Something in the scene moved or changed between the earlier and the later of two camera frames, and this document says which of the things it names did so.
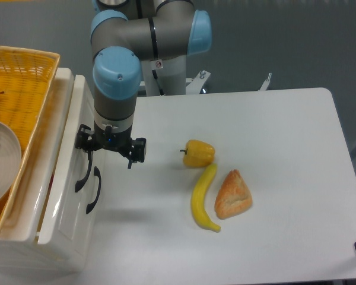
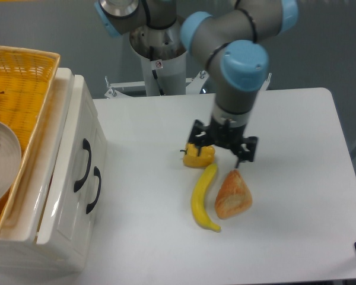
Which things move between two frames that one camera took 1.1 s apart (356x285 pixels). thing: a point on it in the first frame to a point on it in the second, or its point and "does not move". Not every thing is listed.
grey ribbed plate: [4, 163] does not move
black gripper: [88, 140] to [225, 135]
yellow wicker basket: [23, 80] does not move
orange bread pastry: [234, 197] does not move
